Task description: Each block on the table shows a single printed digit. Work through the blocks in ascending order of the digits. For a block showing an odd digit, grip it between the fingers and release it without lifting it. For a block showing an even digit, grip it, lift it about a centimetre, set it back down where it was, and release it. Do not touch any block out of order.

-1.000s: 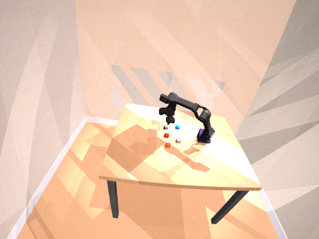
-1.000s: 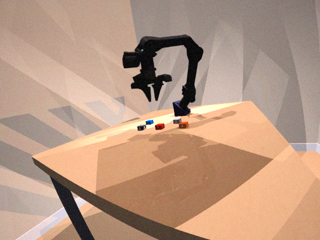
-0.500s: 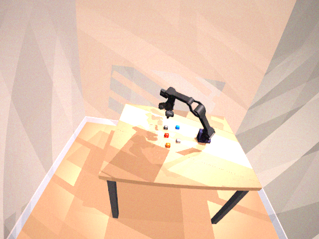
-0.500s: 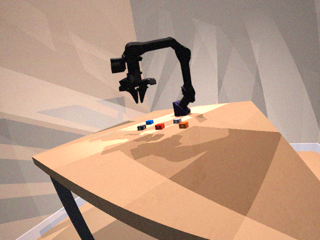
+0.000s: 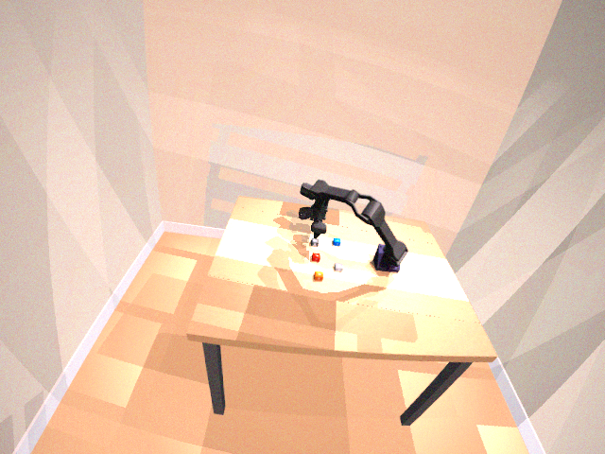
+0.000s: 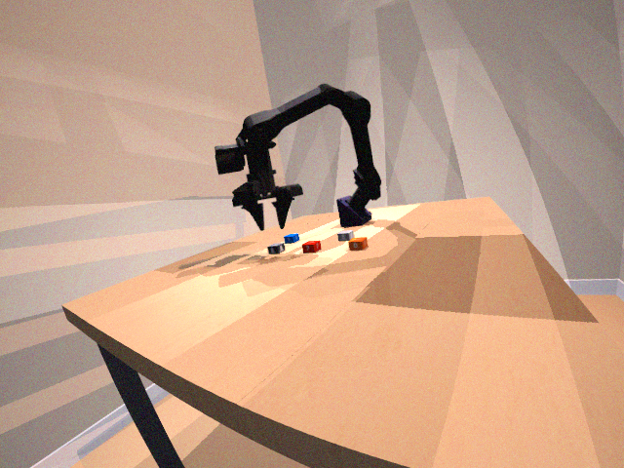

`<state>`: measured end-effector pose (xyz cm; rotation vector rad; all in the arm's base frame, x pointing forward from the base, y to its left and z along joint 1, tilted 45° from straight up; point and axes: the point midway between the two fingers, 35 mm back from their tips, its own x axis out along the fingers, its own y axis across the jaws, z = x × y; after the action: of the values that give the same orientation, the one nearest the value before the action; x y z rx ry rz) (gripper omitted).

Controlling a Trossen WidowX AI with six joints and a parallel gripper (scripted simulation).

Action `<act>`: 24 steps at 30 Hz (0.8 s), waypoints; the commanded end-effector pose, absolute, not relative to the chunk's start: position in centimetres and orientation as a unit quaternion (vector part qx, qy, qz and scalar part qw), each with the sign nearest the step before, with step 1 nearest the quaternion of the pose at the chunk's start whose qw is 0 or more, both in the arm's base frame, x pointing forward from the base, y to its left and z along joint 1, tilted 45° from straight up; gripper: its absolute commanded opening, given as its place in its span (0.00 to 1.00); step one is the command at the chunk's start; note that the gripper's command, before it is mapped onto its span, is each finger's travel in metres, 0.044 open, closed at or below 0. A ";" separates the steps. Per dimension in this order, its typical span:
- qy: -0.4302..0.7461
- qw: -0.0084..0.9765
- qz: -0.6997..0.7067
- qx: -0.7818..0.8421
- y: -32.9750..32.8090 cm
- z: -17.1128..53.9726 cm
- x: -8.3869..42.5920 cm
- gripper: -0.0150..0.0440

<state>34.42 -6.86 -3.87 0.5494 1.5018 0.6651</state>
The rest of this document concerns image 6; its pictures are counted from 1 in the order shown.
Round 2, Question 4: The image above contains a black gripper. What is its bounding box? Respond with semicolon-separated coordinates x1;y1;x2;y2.
232;165;303;231

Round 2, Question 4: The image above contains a brown block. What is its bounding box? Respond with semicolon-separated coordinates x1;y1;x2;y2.
348;237;368;251

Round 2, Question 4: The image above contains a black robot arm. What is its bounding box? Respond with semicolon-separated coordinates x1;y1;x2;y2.
214;84;381;213

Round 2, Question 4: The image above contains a red block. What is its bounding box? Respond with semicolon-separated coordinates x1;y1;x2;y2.
302;241;321;253

